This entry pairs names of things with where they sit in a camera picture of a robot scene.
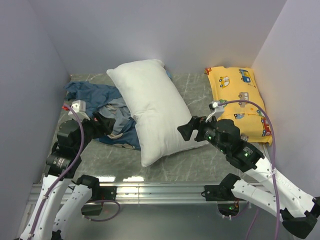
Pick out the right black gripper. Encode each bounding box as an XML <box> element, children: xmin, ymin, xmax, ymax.
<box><xmin>177</xmin><ymin>113</ymin><xmax>229</xmax><ymax>154</ymax></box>

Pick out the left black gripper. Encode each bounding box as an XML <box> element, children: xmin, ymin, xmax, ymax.
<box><xmin>74</xmin><ymin>110</ymin><xmax>116</xmax><ymax>154</ymax></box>

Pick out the blue cartoon mouse pillowcase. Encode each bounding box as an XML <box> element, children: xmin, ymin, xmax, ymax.
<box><xmin>64</xmin><ymin>81</ymin><xmax>141</xmax><ymax>150</ymax></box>

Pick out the white pillow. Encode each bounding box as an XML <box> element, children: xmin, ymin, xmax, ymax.
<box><xmin>106</xmin><ymin>59</ymin><xmax>207</xmax><ymax>167</ymax></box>

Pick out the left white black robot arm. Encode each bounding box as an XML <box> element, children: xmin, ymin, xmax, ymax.
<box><xmin>19</xmin><ymin>112</ymin><xmax>116</xmax><ymax>240</ymax></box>

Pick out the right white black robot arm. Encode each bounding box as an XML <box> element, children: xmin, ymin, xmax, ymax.
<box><xmin>177</xmin><ymin>116</ymin><xmax>320</xmax><ymax>239</ymax></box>

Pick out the yellow car print pillow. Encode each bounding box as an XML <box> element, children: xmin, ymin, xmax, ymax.
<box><xmin>204</xmin><ymin>66</ymin><xmax>273</xmax><ymax>144</ymax></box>

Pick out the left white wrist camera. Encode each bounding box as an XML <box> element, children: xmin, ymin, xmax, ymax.
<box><xmin>62</xmin><ymin>100</ymin><xmax>90</xmax><ymax>121</ymax></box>

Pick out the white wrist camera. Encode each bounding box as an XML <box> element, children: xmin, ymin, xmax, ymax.
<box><xmin>205</xmin><ymin>101</ymin><xmax>226</xmax><ymax>123</ymax></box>
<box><xmin>62</xmin><ymin>100</ymin><xmax>90</xmax><ymax>121</ymax></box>

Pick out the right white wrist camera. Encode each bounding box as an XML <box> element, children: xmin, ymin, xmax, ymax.
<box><xmin>205</xmin><ymin>101</ymin><xmax>226</xmax><ymax>123</ymax></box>

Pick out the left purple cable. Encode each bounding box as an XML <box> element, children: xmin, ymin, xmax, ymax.
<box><xmin>26</xmin><ymin>102</ymin><xmax>121</xmax><ymax>238</ymax></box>

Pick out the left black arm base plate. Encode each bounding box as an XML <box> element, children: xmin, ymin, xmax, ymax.
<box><xmin>81</xmin><ymin>185</ymin><xmax>117</xmax><ymax>217</ymax></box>

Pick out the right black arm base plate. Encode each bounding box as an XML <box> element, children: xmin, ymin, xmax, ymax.
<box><xmin>200</xmin><ymin>184</ymin><xmax>251</xmax><ymax>218</ymax></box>

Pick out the aluminium mounting rail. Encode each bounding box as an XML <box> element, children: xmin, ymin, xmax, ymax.
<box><xmin>27</xmin><ymin>181</ymin><xmax>292</xmax><ymax>205</ymax></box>

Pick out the aluminium side rail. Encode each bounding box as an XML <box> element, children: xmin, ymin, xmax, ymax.
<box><xmin>260</xmin><ymin>143</ymin><xmax>270</xmax><ymax>159</ymax></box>

